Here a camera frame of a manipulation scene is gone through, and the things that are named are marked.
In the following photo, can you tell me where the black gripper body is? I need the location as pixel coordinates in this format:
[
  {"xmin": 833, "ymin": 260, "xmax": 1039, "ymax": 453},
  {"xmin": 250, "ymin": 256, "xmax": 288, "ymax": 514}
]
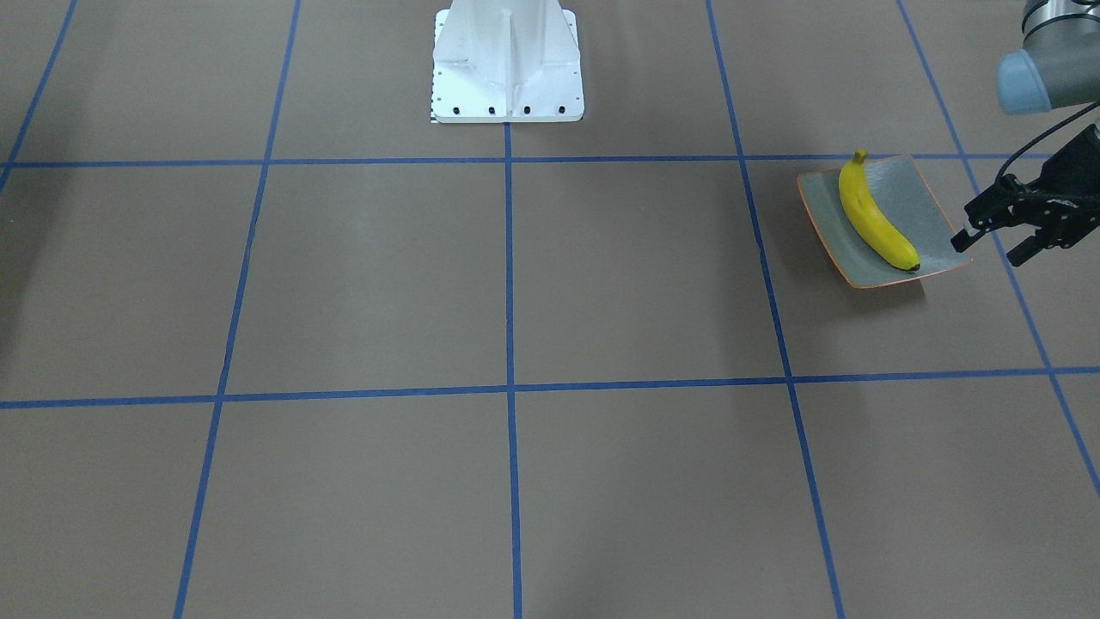
[{"xmin": 994, "ymin": 125, "xmax": 1099, "ymax": 248}]

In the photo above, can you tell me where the yellow banana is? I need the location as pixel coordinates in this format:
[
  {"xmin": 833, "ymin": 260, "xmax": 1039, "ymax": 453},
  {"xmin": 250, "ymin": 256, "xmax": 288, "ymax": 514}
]
[{"xmin": 838, "ymin": 148, "xmax": 920, "ymax": 272}]

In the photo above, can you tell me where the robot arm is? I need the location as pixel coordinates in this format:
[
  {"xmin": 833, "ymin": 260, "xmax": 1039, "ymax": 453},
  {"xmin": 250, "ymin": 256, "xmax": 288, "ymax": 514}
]
[{"xmin": 950, "ymin": 1, "xmax": 1099, "ymax": 267}]

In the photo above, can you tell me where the grey square plate orange rim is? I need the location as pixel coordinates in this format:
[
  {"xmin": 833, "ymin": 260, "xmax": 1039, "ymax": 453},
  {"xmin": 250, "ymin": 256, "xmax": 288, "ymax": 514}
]
[{"xmin": 798, "ymin": 150, "xmax": 971, "ymax": 289}]

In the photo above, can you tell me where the brown paper table cover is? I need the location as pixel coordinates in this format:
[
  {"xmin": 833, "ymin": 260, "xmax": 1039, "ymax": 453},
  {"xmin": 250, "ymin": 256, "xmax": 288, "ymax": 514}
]
[{"xmin": 3, "ymin": 1, "xmax": 1099, "ymax": 618}]

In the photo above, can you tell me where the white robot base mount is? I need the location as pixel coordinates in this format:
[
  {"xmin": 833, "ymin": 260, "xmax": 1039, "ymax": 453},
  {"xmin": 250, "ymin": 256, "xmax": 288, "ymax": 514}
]
[{"xmin": 430, "ymin": 1, "xmax": 585, "ymax": 123}]

